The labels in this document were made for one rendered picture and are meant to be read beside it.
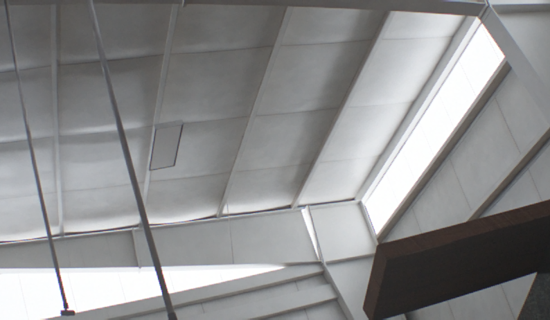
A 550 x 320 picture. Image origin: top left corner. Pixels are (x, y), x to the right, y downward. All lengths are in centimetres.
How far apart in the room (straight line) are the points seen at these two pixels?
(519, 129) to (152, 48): 506
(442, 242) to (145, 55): 1015
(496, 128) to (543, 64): 282
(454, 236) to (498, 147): 1124
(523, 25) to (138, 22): 462
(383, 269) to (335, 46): 1088
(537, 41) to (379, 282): 885
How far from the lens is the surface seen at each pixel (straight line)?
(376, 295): 105
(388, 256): 100
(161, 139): 1182
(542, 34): 994
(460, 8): 961
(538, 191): 1174
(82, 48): 1074
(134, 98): 1187
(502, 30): 956
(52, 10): 978
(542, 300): 120
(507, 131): 1208
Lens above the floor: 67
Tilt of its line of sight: 24 degrees up
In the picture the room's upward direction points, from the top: 19 degrees counter-clockwise
